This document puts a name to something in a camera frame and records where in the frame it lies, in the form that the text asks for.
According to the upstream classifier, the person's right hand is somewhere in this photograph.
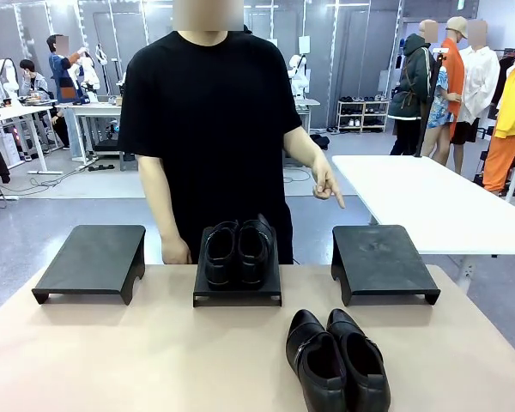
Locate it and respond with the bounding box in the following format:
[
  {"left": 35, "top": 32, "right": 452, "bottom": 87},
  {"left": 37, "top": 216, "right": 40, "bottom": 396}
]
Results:
[{"left": 161, "top": 234, "right": 193, "bottom": 265}]

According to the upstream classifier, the person's left hand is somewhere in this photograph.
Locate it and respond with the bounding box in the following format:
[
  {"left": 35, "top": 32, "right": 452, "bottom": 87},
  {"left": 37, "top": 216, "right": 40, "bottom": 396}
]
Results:
[{"left": 312, "top": 159, "right": 347, "bottom": 210}]

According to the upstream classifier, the black leather buckle shoe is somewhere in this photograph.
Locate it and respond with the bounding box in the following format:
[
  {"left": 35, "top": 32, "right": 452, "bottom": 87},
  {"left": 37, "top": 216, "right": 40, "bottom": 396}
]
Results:
[
  {"left": 203, "top": 221, "right": 242, "bottom": 289},
  {"left": 238, "top": 213, "right": 275, "bottom": 289}
]

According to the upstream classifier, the person's left forearm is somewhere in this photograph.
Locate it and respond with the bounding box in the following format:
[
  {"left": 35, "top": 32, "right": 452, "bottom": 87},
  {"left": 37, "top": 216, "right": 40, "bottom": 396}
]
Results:
[{"left": 282, "top": 127, "right": 328, "bottom": 173}]

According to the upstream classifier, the person's right forearm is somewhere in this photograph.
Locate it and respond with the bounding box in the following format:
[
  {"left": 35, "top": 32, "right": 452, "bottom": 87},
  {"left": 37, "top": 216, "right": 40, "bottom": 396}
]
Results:
[{"left": 136, "top": 153, "right": 185, "bottom": 241}]

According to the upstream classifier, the black shoe stand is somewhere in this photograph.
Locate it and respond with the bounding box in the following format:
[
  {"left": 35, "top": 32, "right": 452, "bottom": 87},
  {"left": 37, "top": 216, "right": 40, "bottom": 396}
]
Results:
[
  {"left": 330, "top": 224, "right": 441, "bottom": 307},
  {"left": 32, "top": 224, "right": 147, "bottom": 306},
  {"left": 192, "top": 226, "right": 283, "bottom": 308}
]

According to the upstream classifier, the person's black t-shirt torso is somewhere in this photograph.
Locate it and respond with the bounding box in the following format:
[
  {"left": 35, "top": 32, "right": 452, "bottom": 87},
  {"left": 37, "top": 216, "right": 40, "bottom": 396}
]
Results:
[{"left": 118, "top": 30, "right": 304, "bottom": 265}]

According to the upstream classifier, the standing person in blue jacket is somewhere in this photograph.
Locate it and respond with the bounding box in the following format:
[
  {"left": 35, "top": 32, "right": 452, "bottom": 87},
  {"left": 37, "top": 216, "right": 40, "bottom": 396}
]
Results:
[{"left": 46, "top": 33, "right": 87, "bottom": 162}]

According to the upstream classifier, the seated person in grey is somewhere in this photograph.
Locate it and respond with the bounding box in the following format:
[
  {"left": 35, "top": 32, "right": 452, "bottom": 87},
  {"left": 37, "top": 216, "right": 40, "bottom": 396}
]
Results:
[{"left": 17, "top": 58, "right": 68, "bottom": 149}]

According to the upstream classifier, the white shoe rack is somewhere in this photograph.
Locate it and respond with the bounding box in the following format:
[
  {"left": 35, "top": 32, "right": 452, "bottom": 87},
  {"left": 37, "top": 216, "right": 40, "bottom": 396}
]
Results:
[{"left": 336, "top": 98, "right": 391, "bottom": 134}]

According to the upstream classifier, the large white table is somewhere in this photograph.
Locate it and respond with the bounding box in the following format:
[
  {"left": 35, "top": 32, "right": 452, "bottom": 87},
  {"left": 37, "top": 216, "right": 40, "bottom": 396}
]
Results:
[{"left": 332, "top": 154, "right": 515, "bottom": 297}]

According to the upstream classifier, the mannequin in dark green jacket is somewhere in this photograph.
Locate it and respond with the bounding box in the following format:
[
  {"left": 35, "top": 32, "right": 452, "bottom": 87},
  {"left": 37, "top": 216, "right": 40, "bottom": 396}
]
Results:
[{"left": 388, "top": 19, "right": 439, "bottom": 156}]

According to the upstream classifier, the white desk with robots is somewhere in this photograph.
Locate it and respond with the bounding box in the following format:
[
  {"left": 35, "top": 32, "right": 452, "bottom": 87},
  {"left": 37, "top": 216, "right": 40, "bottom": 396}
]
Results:
[{"left": 55, "top": 100, "right": 128, "bottom": 169}]

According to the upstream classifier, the mannequin in orange top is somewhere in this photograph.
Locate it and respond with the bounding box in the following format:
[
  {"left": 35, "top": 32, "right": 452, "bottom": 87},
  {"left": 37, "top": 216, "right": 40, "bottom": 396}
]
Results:
[{"left": 422, "top": 16, "right": 468, "bottom": 173}]

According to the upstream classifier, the mannequin in white shirt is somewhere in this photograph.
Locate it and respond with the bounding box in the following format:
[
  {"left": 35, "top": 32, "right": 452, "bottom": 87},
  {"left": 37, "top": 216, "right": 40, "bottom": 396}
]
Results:
[{"left": 450, "top": 21, "right": 502, "bottom": 175}]

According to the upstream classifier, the mannequin in yellow hoodie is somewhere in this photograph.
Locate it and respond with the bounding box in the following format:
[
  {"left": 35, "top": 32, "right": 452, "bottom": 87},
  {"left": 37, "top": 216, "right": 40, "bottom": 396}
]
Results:
[{"left": 482, "top": 51, "right": 515, "bottom": 194}]

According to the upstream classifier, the white desk with clutter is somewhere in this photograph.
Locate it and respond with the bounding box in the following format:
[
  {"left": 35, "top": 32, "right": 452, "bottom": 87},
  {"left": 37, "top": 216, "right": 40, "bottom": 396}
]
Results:
[{"left": 0, "top": 102, "right": 65, "bottom": 175}]

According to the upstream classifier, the black leather strap shoe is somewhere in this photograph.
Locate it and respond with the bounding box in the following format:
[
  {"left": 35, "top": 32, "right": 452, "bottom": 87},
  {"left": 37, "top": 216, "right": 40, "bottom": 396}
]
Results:
[
  {"left": 325, "top": 307, "right": 391, "bottom": 412},
  {"left": 285, "top": 308, "right": 348, "bottom": 412}
]

